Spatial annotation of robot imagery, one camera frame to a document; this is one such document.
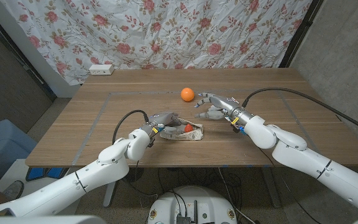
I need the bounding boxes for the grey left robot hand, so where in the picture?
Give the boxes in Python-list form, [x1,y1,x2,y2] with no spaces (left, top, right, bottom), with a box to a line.
[140,111,183,135]

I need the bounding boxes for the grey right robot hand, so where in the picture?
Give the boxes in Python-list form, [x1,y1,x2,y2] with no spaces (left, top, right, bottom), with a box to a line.
[193,91,255,126]

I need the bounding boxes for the beige patterned pen bag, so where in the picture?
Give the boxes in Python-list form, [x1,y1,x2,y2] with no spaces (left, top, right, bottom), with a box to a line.
[159,118,204,141]

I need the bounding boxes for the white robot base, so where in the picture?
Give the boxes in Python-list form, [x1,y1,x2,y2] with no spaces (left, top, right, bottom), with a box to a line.
[147,185,238,224]

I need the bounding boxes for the orange fruit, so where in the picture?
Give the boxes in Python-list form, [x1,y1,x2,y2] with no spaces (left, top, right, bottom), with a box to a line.
[180,87,196,103]

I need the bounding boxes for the black round disc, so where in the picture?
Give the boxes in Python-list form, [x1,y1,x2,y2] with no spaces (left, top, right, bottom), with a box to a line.
[124,167,145,184]

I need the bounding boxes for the grey tape outline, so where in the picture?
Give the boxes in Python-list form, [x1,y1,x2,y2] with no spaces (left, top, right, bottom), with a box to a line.
[71,88,328,166]

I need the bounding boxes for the white power strip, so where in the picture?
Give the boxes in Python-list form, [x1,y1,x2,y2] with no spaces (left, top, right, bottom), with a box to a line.
[88,63,115,76]

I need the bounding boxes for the floral print backdrop curtain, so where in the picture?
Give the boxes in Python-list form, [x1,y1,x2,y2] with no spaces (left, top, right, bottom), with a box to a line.
[0,0,313,86]

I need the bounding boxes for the white table leg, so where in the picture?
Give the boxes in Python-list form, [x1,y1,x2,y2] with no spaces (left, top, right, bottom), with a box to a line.
[103,180,117,208]

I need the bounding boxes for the grey table leg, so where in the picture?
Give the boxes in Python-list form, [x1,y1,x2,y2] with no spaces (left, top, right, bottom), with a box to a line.
[261,167,282,208]

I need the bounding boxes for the black backdrop pole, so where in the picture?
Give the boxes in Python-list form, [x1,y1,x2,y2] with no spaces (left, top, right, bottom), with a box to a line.
[278,0,324,68]
[0,6,57,100]

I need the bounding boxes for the white and blue floor box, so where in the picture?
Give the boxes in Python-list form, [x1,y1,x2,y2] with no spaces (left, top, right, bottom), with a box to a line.
[0,158,74,200]

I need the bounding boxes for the white robot torso edge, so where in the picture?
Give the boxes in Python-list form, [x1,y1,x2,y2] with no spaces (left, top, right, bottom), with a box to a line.
[0,214,107,224]

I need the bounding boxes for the blue plastic bin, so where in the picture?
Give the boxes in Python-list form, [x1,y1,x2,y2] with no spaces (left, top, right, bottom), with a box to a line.
[0,119,39,187]

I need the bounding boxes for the grey shoe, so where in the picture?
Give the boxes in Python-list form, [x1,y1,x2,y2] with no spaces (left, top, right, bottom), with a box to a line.
[3,180,25,200]

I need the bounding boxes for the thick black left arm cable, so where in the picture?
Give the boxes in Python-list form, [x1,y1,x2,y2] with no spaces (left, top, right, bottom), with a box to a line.
[112,109,150,146]

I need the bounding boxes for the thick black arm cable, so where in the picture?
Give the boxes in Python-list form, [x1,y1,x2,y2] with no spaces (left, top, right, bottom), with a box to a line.
[112,109,150,146]
[242,87,358,139]

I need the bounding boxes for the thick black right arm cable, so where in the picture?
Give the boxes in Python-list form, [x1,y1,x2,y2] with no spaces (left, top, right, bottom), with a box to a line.
[242,87,358,139]

